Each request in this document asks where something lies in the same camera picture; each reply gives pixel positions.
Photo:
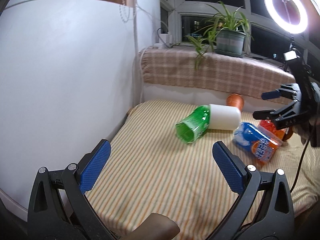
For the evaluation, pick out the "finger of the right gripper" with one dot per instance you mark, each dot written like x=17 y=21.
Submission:
x=289 y=91
x=287 y=116

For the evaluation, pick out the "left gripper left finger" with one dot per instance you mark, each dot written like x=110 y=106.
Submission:
x=58 y=207

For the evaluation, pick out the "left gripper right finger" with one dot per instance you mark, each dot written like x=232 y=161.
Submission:
x=263 y=208

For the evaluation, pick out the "white plastic cup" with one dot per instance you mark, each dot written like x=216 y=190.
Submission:
x=227 y=118

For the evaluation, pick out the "red orange printed cup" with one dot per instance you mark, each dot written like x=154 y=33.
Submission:
x=283 y=134

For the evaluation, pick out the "green plastic cup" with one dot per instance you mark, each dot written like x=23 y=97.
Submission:
x=194 y=125

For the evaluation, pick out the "black tripod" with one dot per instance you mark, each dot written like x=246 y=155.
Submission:
x=292 y=54

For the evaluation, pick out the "plaid beige sill cloth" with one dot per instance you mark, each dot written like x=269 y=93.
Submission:
x=171 y=74

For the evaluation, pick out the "potted spider plant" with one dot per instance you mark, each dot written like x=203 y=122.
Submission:
x=225 y=32

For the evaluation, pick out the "striped yellow table cloth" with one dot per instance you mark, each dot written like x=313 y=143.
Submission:
x=150 y=171

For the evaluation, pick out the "brown chair back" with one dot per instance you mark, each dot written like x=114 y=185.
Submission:
x=156 y=226

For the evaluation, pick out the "copper cup near wall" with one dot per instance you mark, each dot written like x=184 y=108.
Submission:
x=235 y=100

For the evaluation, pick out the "ring light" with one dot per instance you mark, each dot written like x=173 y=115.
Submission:
x=290 y=15

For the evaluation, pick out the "white wall charger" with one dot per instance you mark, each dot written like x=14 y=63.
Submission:
x=166 y=38

